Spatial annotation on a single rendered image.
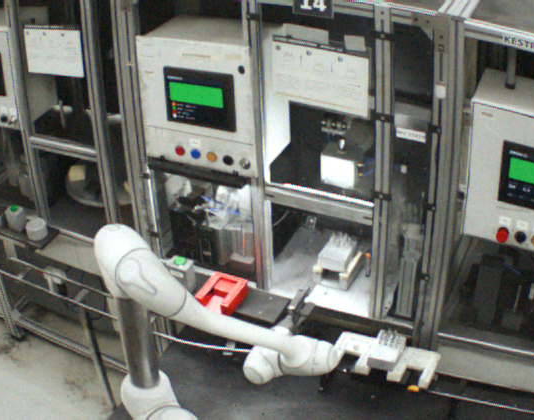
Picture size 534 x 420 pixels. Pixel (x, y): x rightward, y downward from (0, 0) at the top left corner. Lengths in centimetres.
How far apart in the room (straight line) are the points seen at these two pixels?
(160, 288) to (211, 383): 90
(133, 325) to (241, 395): 66
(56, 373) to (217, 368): 129
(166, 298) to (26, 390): 201
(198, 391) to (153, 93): 104
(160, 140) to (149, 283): 82
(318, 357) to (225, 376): 64
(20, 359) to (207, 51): 221
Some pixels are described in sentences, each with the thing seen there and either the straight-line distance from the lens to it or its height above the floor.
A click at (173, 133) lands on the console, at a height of 148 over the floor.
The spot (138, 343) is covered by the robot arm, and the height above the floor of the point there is 117.
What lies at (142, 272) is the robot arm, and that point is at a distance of 199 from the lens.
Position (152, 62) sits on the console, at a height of 174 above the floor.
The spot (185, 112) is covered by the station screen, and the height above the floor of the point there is 158.
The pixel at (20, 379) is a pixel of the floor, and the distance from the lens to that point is 400.
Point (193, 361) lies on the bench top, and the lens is 294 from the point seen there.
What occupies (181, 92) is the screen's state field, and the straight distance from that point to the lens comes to 254.
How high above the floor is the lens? 273
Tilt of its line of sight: 34 degrees down
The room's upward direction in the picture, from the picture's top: 3 degrees counter-clockwise
